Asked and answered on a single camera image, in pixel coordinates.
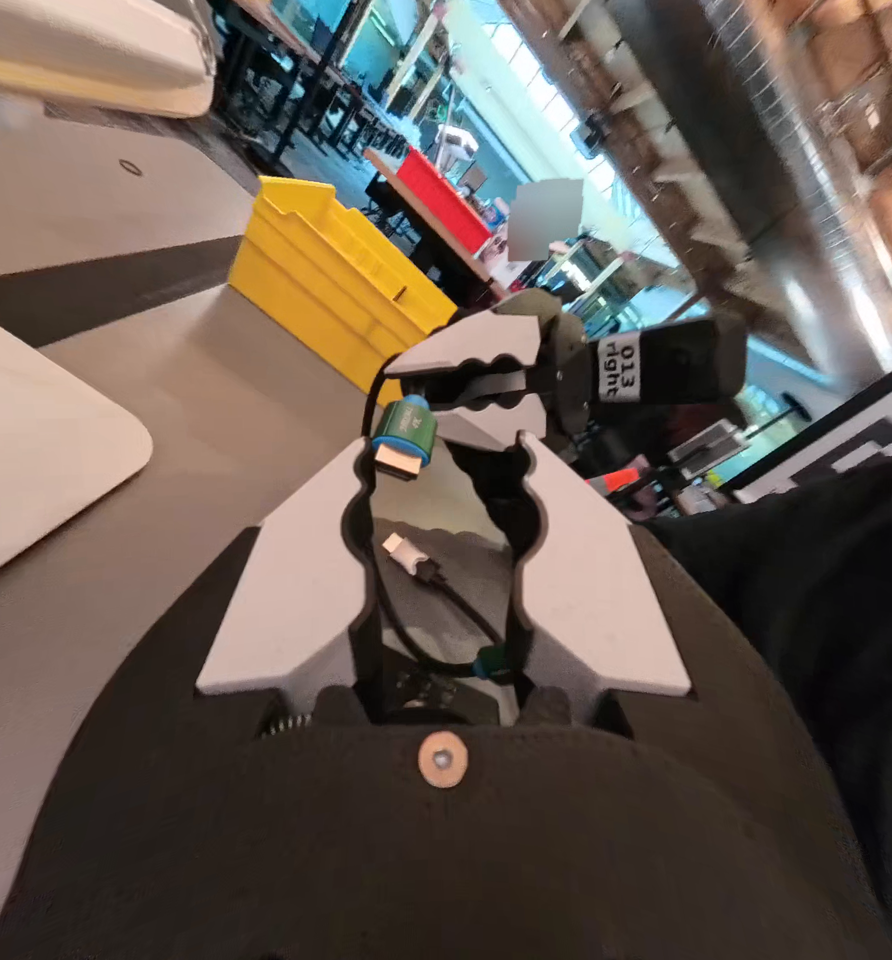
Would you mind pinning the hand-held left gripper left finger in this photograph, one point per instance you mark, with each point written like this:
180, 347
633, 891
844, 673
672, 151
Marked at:
288, 600

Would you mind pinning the person's right hand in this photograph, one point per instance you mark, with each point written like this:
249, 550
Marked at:
491, 495

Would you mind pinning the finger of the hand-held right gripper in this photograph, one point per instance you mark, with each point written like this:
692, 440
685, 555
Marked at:
483, 337
476, 427

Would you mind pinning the person's right forearm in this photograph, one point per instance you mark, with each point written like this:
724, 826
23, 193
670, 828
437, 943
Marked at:
790, 600

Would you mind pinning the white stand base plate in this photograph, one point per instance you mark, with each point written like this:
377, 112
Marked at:
41, 450

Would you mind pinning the red plastic bin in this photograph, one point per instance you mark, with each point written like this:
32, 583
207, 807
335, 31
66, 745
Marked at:
438, 195

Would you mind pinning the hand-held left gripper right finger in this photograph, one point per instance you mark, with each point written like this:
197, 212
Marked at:
603, 607

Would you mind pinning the yellow plastic bin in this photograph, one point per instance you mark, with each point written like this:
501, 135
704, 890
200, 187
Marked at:
303, 285

